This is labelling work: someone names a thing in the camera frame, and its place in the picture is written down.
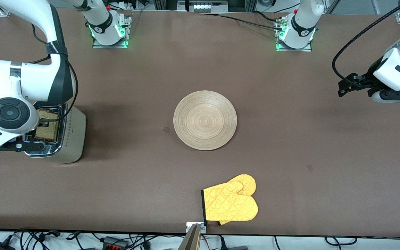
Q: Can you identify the brown bread slice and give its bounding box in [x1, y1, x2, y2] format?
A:
[35, 109, 60, 141]

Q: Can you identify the round wooden plate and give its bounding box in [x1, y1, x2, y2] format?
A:
[173, 90, 238, 151]

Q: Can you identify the silver two-slot toaster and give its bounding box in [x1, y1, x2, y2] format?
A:
[23, 104, 87, 164]

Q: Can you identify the black adapter with orange clips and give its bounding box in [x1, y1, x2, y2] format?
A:
[102, 237, 130, 249]

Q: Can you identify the yellow quilted oven mitt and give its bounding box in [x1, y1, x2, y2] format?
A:
[201, 174, 259, 226]

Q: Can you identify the white power strip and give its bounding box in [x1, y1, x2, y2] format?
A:
[186, 0, 229, 14]

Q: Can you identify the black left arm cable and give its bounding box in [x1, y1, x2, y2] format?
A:
[332, 0, 400, 87]

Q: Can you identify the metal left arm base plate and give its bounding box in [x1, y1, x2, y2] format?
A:
[276, 17, 313, 52]

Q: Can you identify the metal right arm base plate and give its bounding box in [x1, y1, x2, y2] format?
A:
[92, 16, 131, 49]

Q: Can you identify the black cable across table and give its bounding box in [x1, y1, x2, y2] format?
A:
[200, 12, 285, 31]

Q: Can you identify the small metal clamp bracket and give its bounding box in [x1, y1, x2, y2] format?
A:
[186, 222, 207, 234]

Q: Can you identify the tan camera post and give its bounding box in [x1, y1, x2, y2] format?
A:
[177, 224, 201, 250]

